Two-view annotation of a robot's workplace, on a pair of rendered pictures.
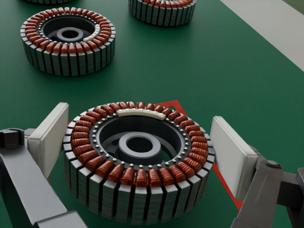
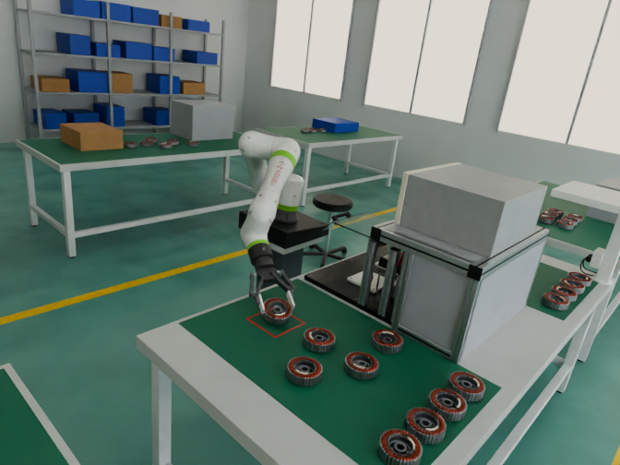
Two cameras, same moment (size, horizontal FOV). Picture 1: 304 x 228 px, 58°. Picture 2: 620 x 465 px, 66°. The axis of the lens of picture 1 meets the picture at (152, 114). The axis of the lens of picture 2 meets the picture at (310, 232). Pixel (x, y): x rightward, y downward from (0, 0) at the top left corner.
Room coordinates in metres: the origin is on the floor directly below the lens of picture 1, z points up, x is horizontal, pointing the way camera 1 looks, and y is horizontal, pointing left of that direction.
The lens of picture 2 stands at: (1.60, -0.43, 1.70)
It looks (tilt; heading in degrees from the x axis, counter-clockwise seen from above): 21 degrees down; 160
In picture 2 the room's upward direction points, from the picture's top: 7 degrees clockwise
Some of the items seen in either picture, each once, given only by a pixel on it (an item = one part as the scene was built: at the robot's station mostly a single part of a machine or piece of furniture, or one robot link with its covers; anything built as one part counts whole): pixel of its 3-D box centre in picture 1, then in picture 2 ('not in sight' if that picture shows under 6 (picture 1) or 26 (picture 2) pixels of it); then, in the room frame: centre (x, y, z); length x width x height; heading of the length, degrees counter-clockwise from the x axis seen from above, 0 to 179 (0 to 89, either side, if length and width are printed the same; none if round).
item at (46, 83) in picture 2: not in sight; (50, 83); (-6.04, -1.75, 0.87); 0.40 x 0.36 x 0.17; 30
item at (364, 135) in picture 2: not in sight; (329, 160); (-4.19, 1.82, 0.38); 1.90 x 0.90 x 0.75; 120
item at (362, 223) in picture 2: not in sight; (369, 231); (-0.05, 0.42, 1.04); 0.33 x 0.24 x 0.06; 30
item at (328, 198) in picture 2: not in sight; (330, 229); (-1.96, 1.04, 0.28); 0.54 x 0.49 x 0.56; 30
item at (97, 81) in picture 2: not in sight; (87, 80); (-6.28, -1.31, 0.92); 0.42 x 0.42 x 0.29; 30
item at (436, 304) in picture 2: not in sight; (433, 305); (0.35, 0.51, 0.91); 0.28 x 0.03 x 0.32; 30
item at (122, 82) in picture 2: not in sight; (114, 81); (-6.50, -0.95, 0.92); 0.40 x 0.36 x 0.28; 30
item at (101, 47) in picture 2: not in sight; (101, 49); (-6.39, -1.11, 1.37); 0.42 x 0.36 x 0.18; 32
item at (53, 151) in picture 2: not in sight; (164, 182); (-2.98, -0.31, 0.38); 2.20 x 0.90 x 0.75; 120
